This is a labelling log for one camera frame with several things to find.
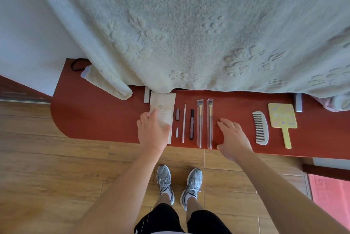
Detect red wooden bed frame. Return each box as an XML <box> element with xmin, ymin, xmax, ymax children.
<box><xmin>50</xmin><ymin>58</ymin><xmax>350</xmax><ymax>160</ymax></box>

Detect dark red door threshold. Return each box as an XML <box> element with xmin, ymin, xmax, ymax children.
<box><xmin>0</xmin><ymin>75</ymin><xmax>52</xmax><ymax>104</ymax></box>

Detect dark brown mascara tube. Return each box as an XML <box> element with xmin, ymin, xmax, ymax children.
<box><xmin>189</xmin><ymin>109</ymin><xmax>195</xmax><ymax>141</ymax></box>

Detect person's right leg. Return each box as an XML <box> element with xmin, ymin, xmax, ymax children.
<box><xmin>186</xmin><ymin>196</ymin><xmax>205</xmax><ymax>223</ymax></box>

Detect white plastic comb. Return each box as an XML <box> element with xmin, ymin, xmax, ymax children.
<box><xmin>252</xmin><ymin>111</ymin><xmax>269</xmax><ymax>146</ymax></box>

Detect person's left hand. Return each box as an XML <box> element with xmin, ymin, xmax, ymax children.
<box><xmin>136</xmin><ymin>109</ymin><xmax>171</xmax><ymax>154</ymax></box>

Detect makeup brush in clear sleeve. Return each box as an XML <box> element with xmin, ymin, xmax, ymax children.
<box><xmin>206</xmin><ymin>98</ymin><xmax>214</xmax><ymax>149</ymax></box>
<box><xmin>196</xmin><ymin>99</ymin><xmax>205</xmax><ymax>149</ymax></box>

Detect black shorts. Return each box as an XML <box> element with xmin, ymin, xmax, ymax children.
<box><xmin>134</xmin><ymin>203</ymin><xmax>233</xmax><ymax>234</ymax></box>

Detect pink floor mat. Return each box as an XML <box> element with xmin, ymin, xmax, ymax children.
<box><xmin>308</xmin><ymin>174</ymin><xmax>350</xmax><ymax>222</ymax></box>

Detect person's right forearm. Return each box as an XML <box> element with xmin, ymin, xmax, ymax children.
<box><xmin>236</xmin><ymin>150</ymin><xmax>350</xmax><ymax>234</ymax></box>

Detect yellow hand mirror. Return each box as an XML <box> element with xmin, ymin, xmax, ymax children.
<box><xmin>267</xmin><ymin>103</ymin><xmax>298</xmax><ymax>150</ymax></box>

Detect black hair tie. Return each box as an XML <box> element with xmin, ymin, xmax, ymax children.
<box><xmin>71</xmin><ymin>59</ymin><xmax>92</xmax><ymax>72</ymax></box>

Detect pink cloth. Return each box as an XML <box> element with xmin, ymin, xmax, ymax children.
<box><xmin>314</xmin><ymin>95</ymin><xmax>340</xmax><ymax>113</ymax></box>

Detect person's left leg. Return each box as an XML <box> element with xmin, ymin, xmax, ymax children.
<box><xmin>154</xmin><ymin>191</ymin><xmax>173</xmax><ymax>211</ymax></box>

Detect grey right sneaker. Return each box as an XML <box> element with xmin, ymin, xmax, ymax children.
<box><xmin>180</xmin><ymin>168</ymin><xmax>203</xmax><ymax>211</ymax></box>

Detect grey left sneaker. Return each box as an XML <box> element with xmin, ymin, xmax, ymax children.
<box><xmin>156</xmin><ymin>164</ymin><xmax>175</xmax><ymax>206</ymax></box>

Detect person's left forearm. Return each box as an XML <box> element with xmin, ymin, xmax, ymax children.
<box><xmin>71</xmin><ymin>147</ymin><xmax>164</xmax><ymax>234</ymax></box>

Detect grey sneaker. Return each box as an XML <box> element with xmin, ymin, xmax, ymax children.
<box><xmin>180</xmin><ymin>168</ymin><xmax>203</xmax><ymax>211</ymax></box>
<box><xmin>156</xmin><ymin>164</ymin><xmax>175</xmax><ymax>206</ymax></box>

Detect beige cloth snap pouch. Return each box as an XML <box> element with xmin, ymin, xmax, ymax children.
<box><xmin>149</xmin><ymin>91</ymin><xmax>176</xmax><ymax>145</ymax></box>

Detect thin white cosmetic pencil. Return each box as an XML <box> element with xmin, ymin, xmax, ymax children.
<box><xmin>182</xmin><ymin>104</ymin><xmax>187</xmax><ymax>144</ymax></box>

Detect white embossed flower blanket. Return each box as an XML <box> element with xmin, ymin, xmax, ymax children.
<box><xmin>23</xmin><ymin>0</ymin><xmax>350</xmax><ymax>112</ymax></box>

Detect person's leg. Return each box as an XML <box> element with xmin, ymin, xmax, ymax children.
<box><xmin>186</xmin><ymin>196</ymin><xmax>205</xmax><ymax>223</ymax></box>
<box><xmin>154</xmin><ymin>191</ymin><xmax>173</xmax><ymax>211</ymax></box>

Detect person's right hand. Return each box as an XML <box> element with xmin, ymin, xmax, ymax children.
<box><xmin>217</xmin><ymin>118</ymin><xmax>254</xmax><ymax>164</ymax></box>

